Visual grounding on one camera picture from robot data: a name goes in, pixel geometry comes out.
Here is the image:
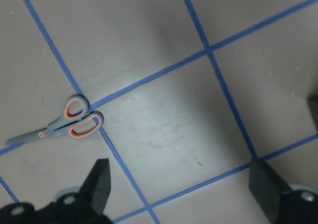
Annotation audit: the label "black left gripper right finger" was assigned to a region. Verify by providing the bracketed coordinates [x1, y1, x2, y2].
[249, 157, 294, 224]

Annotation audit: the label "grey orange scissors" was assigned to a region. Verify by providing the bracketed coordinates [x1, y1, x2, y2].
[5, 95, 104, 146]

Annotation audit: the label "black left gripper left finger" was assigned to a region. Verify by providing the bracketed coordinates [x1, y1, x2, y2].
[79, 158, 111, 215]

